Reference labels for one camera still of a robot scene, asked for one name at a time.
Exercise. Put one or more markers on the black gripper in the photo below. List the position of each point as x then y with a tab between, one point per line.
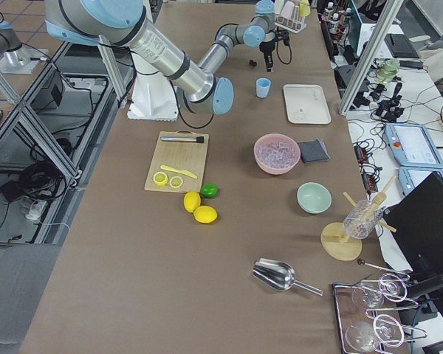
267	49

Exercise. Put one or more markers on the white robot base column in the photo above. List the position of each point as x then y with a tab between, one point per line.
152	96

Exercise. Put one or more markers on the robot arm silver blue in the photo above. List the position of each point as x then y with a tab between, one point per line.
125	24

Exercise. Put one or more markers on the light blue plastic cup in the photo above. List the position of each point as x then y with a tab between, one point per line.
262	87

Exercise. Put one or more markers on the pink bowl of ice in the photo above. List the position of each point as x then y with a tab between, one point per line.
276	153

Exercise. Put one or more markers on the clear textured glass cup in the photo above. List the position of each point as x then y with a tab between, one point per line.
362	219

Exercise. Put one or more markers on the wooden cup stand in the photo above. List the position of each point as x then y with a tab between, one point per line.
334	239

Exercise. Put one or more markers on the steel ice scoop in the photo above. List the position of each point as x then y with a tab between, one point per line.
280	276

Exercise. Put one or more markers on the white rack with pastel cups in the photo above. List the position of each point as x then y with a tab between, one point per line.
291	15

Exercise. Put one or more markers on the cream rabbit tray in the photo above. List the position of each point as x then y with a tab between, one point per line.
306	104

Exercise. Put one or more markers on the grey folded cloth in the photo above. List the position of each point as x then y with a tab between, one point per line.
313	151

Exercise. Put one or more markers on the wooden cutting board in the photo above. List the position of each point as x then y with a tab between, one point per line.
180	155

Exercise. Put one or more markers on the yellow plastic knife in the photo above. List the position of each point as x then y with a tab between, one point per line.
182	172

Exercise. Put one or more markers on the green lime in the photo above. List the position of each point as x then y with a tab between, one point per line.
209	191

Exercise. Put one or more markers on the mint green bowl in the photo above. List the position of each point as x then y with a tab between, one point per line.
313	197

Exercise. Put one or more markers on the yellow lemon upper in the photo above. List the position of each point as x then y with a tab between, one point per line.
192	201

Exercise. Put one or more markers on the yellow lemon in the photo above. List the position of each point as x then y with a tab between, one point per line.
205	214
192	201

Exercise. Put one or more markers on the lemon slice on board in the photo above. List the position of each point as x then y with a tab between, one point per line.
160	178

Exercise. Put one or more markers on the upper teach pendant tablet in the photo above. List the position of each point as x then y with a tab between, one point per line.
412	146

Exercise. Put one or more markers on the teach pendant tablet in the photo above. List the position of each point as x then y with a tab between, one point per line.
412	146
411	177

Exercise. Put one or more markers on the yellow lemon lower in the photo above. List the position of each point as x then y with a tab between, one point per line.
205	214

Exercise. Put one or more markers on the lower teach pendant tablet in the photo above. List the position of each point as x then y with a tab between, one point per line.
411	177

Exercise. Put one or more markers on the bar spoon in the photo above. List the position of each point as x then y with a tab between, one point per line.
362	262

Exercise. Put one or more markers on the black monitor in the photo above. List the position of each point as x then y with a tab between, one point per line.
418	219

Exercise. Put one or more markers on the upper wine glass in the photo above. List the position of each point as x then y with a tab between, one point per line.
371	294

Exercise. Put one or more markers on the lower wine glass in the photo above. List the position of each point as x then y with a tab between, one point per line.
383	333

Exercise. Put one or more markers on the aluminium frame post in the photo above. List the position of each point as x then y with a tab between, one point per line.
377	37

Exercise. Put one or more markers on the wire wine glass rack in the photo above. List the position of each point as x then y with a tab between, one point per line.
347	313

